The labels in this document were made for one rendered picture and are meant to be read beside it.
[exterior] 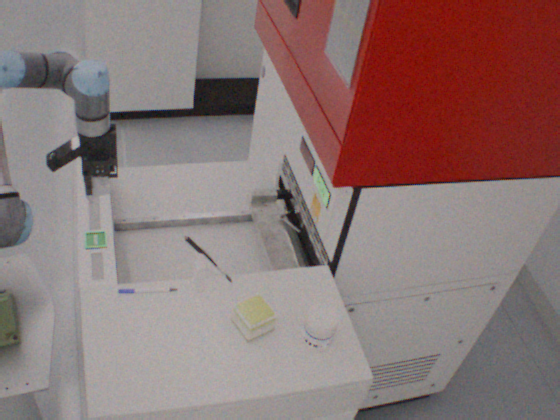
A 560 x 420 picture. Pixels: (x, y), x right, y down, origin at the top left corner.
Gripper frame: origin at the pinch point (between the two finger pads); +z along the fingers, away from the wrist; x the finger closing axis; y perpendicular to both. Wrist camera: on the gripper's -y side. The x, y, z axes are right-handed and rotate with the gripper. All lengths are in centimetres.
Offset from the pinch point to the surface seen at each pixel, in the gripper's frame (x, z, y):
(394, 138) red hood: -15, -26, 65
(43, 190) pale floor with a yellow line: 133, 111, -29
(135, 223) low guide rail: 16.9, 26.0, 12.3
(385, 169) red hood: -15, -17, 66
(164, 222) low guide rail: 16.9, 26.4, 20.8
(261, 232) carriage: 6, 22, 47
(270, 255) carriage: -3, 22, 47
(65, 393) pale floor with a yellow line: 13, 111, -19
